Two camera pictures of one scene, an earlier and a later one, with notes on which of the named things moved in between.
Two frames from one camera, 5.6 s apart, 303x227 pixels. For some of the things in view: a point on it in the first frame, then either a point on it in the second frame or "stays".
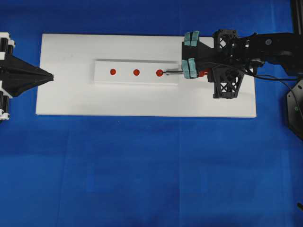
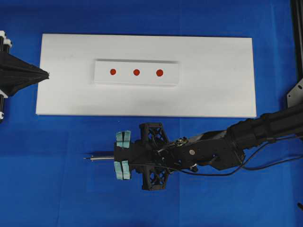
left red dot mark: x=112 y=72 stays
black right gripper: x=208 y=58 to x=161 y=157
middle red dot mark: x=136 y=72 stays
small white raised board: x=135 y=71 stays
